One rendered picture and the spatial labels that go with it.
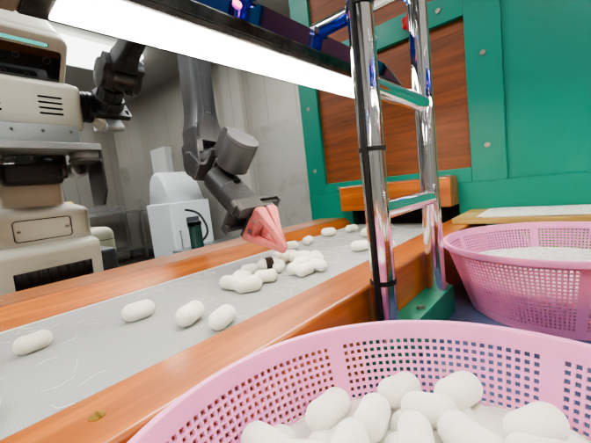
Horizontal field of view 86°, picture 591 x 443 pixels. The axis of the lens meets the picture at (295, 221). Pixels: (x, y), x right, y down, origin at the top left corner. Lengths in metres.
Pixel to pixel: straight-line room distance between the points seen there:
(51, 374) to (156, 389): 0.15
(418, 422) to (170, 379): 0.14
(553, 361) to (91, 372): 0.33
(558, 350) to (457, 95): 0.72
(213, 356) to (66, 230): 0.84
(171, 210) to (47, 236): 2.96
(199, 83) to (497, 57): 0.62
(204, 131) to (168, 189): 3.43
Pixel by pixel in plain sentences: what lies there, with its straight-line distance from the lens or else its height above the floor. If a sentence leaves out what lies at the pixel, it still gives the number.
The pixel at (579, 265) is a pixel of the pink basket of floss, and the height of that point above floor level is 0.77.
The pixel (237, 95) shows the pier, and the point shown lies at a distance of 3.87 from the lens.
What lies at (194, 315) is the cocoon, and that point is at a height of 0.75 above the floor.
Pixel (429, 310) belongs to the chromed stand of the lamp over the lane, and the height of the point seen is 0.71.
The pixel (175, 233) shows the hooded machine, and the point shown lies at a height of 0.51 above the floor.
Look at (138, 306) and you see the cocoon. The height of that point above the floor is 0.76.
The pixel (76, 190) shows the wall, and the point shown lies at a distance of 6.47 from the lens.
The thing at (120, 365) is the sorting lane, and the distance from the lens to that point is 0.33.
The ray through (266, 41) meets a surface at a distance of 0.43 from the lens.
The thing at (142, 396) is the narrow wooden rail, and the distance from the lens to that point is 0.22.
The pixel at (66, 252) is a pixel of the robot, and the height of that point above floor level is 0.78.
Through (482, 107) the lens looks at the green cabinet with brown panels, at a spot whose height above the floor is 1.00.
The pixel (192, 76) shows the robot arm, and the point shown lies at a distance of 0.68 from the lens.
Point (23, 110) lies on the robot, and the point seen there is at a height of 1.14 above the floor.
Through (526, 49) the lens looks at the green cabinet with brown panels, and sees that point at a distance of 0.88.
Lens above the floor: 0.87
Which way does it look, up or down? 6 degrees down
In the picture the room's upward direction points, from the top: 6 degrees counter-clockwise
